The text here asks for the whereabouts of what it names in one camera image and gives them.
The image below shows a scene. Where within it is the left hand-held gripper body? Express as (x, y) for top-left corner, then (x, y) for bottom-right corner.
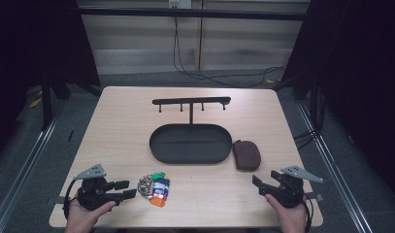
(73, 163), (125, 212)

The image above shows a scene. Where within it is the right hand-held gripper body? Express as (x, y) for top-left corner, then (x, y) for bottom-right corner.
(258, 165), (324, 209)

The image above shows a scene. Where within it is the bunch of keys with colourful tags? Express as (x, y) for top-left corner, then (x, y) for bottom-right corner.
(137, 171), (171, 209)

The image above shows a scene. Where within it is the person's right hand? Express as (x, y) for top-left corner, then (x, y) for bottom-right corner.
(265, 194), (309, 233)

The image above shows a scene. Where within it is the person's left hand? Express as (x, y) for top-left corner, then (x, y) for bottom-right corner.
(64, 197), (117, 233)

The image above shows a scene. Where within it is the brown pouch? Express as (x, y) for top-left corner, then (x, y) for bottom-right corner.
(232, 139), (262, 172)

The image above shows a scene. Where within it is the black key rack with tray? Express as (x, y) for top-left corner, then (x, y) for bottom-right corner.
(148, 96), (234, 165)

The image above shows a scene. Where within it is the black metal stand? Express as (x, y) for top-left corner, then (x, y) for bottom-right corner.
(40, 76), (54, 131)

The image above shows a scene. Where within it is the yellow tape strip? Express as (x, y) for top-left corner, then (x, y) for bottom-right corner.
(28, 96), (43, 109)

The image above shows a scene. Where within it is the dark curtain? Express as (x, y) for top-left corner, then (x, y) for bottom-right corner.
(281, 0), (395, 208)
(0, 0), (102, 163)

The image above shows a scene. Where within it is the black horizontal bar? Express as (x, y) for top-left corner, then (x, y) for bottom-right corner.
(78, 7), (312, 21)

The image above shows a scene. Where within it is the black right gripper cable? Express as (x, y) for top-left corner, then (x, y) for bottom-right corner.
(301, 193), (315, 233)

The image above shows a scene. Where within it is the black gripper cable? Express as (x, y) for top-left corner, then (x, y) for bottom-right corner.
(62, 179), (79, 220)
(301, 193), (315, 233)

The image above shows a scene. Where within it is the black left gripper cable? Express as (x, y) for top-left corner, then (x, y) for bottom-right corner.
(62, 179), (79, 220)

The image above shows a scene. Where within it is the bundle of black floor cables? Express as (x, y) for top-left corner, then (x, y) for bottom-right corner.
(292, 127), (320, 150)

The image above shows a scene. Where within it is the metal floor rail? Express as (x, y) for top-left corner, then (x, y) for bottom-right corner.
(296, 100), (376, 233)
(0, 103), (68, 233)

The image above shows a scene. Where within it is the long black cable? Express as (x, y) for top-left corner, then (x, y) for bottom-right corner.
(172, 16), (287, 89)

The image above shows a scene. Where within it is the white wall socket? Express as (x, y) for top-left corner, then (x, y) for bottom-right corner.
(168, 0), (193, 10)

